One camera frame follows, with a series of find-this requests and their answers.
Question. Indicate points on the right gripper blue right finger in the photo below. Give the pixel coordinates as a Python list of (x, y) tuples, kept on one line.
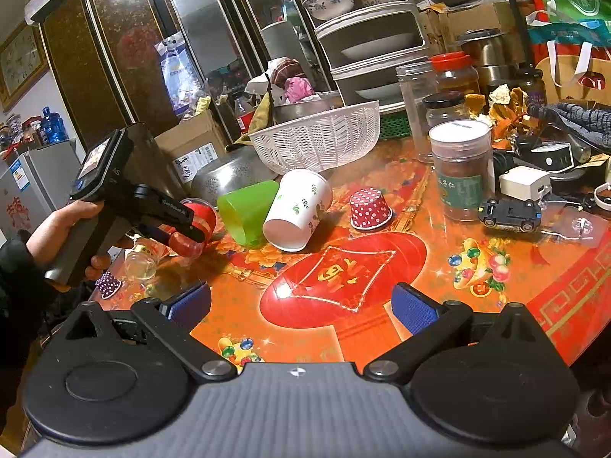
[(434, 327)]

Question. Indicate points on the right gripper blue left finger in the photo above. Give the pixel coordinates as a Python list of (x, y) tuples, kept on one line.
[(170, 323)]

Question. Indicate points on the clear cup with red tape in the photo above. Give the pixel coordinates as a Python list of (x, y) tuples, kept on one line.
[(204, 220)]

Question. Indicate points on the clear cup with yellow tape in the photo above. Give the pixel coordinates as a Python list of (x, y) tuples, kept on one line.
[(141, 261)]

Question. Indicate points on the green plastic cup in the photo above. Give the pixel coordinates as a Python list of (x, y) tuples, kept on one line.
[(244, 212)]

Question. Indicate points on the white paper cup leaf pattern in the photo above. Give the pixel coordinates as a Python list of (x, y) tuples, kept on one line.
[(297, 209)]

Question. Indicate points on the person's left hand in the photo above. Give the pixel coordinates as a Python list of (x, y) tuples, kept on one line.
[(46, 242)]

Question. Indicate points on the purple polka dot cupcake liner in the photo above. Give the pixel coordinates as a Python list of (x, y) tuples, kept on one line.
[(108, 285)]

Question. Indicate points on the cardboard box with label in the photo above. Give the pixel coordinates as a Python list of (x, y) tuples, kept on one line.
[(193, 144)]

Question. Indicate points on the blue water bottle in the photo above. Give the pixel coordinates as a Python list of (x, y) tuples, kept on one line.
[(53, 126)]

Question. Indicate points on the silver small fridge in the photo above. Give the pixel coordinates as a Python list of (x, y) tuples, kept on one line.
[(35, 183)]

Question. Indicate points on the blue white snack bag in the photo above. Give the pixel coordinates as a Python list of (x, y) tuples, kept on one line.
[(184, 84)]

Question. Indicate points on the steel colander bowl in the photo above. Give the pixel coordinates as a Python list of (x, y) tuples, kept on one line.
[(240, 168)]

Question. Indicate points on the dark brown wardrobe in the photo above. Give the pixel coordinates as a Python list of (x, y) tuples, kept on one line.
[(104, 59)]

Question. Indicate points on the red polka dot cupcake liner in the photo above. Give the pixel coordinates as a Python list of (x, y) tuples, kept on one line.
[(369, 209)]

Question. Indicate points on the black toy car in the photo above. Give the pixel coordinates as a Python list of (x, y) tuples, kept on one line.
[(510, 215)]

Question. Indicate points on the white power adapter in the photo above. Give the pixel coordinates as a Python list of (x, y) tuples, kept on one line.
[(524, 183)]

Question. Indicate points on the brown spice jar white lid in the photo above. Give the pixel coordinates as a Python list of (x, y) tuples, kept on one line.
[(463, 162)]

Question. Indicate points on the white plastic basket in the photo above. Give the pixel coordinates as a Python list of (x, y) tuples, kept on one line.
[(321, 141)]

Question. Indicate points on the small jar black lid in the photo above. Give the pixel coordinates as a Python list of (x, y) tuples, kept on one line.
[(445, 106)]

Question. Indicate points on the tall clear empty jar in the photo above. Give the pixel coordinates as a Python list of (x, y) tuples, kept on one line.
[(417, 80)]

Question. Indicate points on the glass jar red lid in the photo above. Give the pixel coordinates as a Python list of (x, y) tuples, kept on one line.
[(455, 72)]

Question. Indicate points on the grey knitted cloth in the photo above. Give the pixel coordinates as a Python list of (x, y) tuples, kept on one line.
[(591, 126)]

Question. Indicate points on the blue floral bowl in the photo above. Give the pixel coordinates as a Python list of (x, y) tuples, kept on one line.
[(325, 10)]

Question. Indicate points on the white tiered dish rack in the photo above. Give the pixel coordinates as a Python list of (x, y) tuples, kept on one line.
[(364, 47)]

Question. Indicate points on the framed wall clock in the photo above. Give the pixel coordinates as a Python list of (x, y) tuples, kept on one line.
[(23, 63)]

